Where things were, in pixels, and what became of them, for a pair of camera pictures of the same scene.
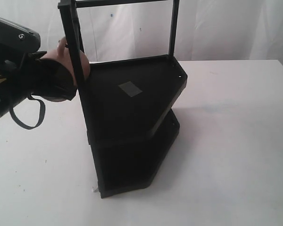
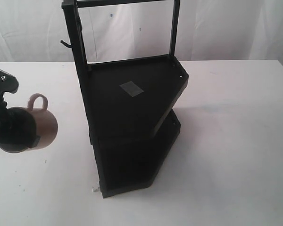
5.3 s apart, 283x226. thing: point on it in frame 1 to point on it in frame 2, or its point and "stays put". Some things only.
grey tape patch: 130,88 stays put
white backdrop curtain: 209,30 stays put
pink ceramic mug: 61,56 to 47,125
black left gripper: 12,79 to 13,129
